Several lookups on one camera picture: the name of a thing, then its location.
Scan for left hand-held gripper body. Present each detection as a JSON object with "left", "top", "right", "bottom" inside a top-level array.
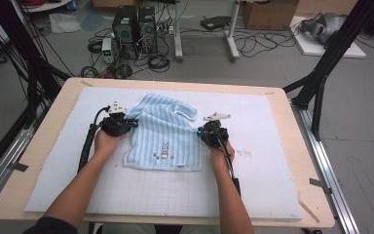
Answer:
[{"left": 100, "top": 100, "right": 134, "bottom": 137}]

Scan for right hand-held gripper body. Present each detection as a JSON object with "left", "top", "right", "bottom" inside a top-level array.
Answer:
[{"left": 202, "top": 111, "right": 232, "bottom": 148}]

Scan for blue striped towel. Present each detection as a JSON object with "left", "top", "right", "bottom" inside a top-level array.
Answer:
[{"left": 123, "top": 93, "right": 204, "bottom": 173}]

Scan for person's right hand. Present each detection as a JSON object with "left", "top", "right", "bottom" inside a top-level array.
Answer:
[{"left": 209, "top": 140, "right": 237, "bottom": 166}]

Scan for person's left hand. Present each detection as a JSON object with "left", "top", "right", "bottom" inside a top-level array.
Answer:
[{"left": 93, "top": 129, "right": 128, "bottom": 157}]

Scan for white foam mat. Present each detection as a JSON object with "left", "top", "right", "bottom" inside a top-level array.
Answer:
[{"left": 23, "top": 86, "right": 305, "bottom": 220}]

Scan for white power supply box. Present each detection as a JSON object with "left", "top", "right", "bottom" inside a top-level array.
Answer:
[{"left": 101, "top": 37, "right": 115, "bottom": 64}]

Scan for black computer tower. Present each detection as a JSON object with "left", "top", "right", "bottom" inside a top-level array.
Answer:
[
  {"left": 111, "top": 5, "right": 140, "bottom": 60},
  {"left": 137, "top": 6, "right": 159, "bottom": 55}
]

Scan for wooden table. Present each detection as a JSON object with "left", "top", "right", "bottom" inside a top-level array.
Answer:
[{"left": 0, "top": 77, "right": 336, "bottom": 228}]

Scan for white desk leg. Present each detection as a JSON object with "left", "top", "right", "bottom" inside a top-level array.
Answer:
[
  {"left": 225, "top": 0, "right": 242, "bottom": 62},
  {"left": 173, "top": 0, "right": 185, "bottom": 62}
]

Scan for black tape piece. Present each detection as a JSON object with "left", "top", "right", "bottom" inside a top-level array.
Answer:
[
  {"left": 8, "top": 162, "right": 29, "bottom": 173},
  {"left": 309, "top": 177, "right": 333, "bottom": 195}
]

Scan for flat black device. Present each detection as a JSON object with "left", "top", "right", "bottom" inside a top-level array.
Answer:
[{"left": 200, "top": 15, "right": 232, "bottom": 31}]

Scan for clear plastic bag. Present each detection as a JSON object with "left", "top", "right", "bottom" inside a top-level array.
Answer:
[{"left": 49, "top": 13, "right": 82, "bottom": 34}]

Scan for thin wooden stick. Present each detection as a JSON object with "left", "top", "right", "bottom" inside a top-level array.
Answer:
[{"left": 298, "top": 199, "right": 320, "bottom": 224}]

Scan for person's dark sleeve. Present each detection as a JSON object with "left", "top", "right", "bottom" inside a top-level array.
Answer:
[{"left": 21, "top": 216, "right": 79, "bottom": 234}]

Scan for large cardboard box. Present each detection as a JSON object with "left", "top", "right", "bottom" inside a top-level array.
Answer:
[{"left": 243, "top": 0, "right": 301, "bottom": 32}]

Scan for white floor board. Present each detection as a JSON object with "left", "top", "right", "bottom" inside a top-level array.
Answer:
[{"left": 288, "top": 16, "right": 367, "bottom": 59}]

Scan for grey robot head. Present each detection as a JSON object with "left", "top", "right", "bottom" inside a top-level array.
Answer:
[{"left": 300, "top": 12, "right": 347, "bottom": 45}]

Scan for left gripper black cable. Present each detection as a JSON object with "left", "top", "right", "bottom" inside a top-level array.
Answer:
[{"left": 77, "top": 105, "right": 111, "bottom": 174}]

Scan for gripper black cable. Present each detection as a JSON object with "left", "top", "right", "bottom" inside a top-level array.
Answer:
[
  {"left": 211, "top": 122, "right": 243, "bottom": 197},
  {"left": 77, "top": 105, "right": 111, "bottom": 174}
]

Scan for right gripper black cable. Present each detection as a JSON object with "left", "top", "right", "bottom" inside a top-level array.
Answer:
[{"left": 211, "top": 122, "right": 243, "bottom": 197}]

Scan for coiled black cable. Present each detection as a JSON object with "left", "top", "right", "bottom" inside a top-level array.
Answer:
[{"left": 147, "top": 53, "right": 171, "bottom": 73}]

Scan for loose black floor cables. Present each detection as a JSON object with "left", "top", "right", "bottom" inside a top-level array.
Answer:
[{"left": 233, "top": 28, "right": 296, "bottom": 59}]

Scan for aluminium rail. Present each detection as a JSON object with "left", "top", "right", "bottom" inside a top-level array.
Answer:
[
  {"left": 290, "top": 100, "right": 361, "bottom": 234},
  {"left": 0, "top": 110, "right": 47, "bottom": 213}
]

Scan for black frame post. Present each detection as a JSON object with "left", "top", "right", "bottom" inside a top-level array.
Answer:
[
  {"left": 0, "top": 0, "right": 72, "bottom": 128},
  {"left": 281, "top": 0, "right": 374, "bottom": 142}
]

